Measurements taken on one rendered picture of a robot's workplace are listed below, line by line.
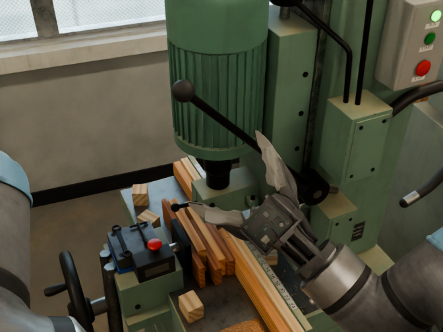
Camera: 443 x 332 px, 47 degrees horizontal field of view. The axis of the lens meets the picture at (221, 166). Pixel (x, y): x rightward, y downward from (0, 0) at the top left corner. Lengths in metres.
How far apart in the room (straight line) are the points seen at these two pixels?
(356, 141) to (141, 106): 1.72
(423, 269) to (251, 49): 0.43
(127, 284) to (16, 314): 0.73
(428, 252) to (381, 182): 0.54
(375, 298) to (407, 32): 0.44
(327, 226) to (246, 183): 0.20
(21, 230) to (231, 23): 0.52
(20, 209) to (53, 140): 2.16
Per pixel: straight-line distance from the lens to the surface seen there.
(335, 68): 0.95
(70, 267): 1.13
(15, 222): 0.40
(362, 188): 1.19
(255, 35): 0.86
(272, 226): 0.70
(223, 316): 1.08
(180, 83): 0.76
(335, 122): 0.96
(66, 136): 2.57
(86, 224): 2.62
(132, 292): 1.08
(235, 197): 1.10
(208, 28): 0.82
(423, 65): 0.97
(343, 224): 1.06
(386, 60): 0.97
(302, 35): 0.92
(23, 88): 2.43
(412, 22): 0.92
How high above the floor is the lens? 1.78
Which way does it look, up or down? 38 degrees down
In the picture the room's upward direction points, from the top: straight up
